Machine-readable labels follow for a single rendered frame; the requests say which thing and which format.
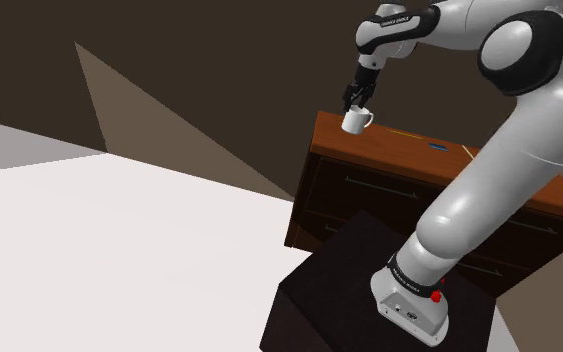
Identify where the white mug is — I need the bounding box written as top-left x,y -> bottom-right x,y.
340,104 -> 375,136

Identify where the yellow pencil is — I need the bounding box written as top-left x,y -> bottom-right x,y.
387,129 -> 425,140

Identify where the brown wooden chest of drawers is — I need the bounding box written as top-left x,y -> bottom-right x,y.
283,110 -> 563,299

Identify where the black robot stand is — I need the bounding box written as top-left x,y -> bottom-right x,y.
259,209 -> 498,352

